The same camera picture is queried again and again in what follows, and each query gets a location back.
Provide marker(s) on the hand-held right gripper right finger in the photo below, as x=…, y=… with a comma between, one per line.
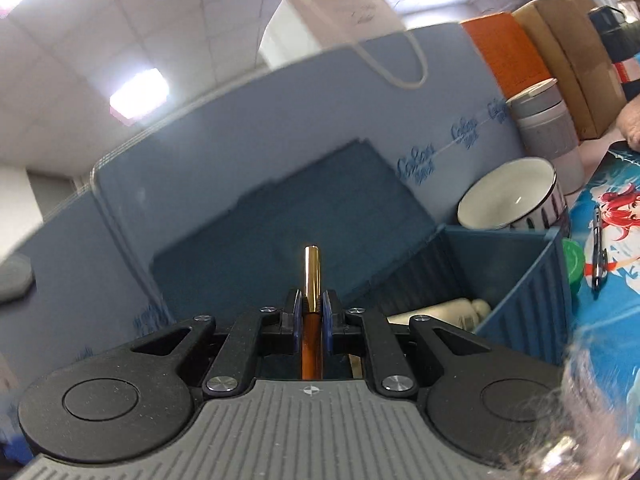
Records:
x=328, y=320

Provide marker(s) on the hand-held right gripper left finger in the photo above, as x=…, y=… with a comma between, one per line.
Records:
x=297, y=320

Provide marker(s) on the orange pen with gold cap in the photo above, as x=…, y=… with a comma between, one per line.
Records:
x=311, y=280

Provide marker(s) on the blue plastic storage box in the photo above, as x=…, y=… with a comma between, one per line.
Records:
x=350, y=200

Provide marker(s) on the white plastic bottle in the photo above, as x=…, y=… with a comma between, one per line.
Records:
x=450, y=312

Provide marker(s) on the large blue cardboard box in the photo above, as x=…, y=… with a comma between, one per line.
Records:
x=225, y=135

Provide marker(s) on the white striped bowl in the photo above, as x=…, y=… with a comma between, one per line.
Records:
x=505, y=200

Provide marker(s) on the green lid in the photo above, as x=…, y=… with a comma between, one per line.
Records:
x=572, y=265

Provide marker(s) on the silver pen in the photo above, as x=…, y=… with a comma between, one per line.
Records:
x=598, y=260

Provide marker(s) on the clear plastic wrap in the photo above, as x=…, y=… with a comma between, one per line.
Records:
x=595, y=420

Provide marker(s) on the grey octagonal object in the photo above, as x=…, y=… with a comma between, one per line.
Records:
x=15, y=280

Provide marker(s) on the grey travel mug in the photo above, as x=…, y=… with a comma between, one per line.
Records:
x=545, y=130

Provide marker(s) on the white paper bag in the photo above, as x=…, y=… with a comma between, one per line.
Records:
x=320, y=25

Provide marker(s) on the printed cartoon mat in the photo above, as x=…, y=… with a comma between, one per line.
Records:
x=620, y=270

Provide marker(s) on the orange cardboard box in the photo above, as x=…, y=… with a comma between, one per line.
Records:
x=505, y=55

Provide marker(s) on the brown cardboard box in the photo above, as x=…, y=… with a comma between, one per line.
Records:
x=565, y=55

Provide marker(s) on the dark thermos bottle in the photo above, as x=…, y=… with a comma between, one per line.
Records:
x=620, y=45

